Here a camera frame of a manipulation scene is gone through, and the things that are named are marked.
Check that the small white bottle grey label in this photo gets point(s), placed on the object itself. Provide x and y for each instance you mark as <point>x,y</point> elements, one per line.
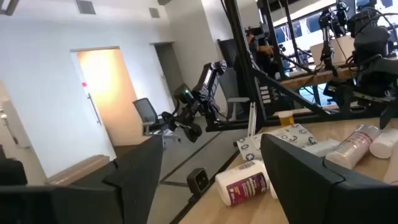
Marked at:
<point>384,143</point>

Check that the amber pill bottle white cap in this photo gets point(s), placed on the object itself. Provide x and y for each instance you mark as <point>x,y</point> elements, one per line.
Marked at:
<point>286,119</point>

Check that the tall white bottle red print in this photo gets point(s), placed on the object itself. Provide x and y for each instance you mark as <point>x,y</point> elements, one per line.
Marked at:
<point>353,146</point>

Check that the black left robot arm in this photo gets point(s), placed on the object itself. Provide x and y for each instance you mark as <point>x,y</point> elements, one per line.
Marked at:
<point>208,77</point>

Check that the grey door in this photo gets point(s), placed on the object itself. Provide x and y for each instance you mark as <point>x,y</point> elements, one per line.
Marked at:
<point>169,71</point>

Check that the white Varly printed pouch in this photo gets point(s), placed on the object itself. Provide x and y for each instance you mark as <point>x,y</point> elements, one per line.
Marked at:
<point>280,140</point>

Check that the background black robot arm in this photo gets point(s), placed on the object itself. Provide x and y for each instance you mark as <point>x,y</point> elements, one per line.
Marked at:
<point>371,46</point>

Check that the white bottle maroon label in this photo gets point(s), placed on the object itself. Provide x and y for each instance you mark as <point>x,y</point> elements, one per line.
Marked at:
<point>242,183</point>

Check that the grey office chair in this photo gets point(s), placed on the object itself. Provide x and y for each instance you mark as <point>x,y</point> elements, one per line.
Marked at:
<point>233,90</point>

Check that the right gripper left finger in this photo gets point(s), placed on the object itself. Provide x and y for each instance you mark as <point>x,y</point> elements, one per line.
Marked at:
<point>133,186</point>

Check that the background wooden table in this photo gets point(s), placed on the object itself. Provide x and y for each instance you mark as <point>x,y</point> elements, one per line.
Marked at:
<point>311,79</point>

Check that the black mesh office chair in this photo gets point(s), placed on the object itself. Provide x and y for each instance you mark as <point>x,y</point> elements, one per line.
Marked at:
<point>147,115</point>

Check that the person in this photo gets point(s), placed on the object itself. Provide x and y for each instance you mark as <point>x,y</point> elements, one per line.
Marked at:
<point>261,49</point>

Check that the black table-level camera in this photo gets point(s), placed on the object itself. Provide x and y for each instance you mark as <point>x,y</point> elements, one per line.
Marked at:
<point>198,180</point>

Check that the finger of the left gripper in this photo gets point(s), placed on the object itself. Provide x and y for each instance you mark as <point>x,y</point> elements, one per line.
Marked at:
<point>192,133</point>
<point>168,121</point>

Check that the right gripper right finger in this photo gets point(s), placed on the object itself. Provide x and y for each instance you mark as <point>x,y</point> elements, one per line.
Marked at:
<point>311,193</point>

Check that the ceiling air vent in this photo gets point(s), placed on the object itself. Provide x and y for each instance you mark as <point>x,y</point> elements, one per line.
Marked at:
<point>85,7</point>
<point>154,12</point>

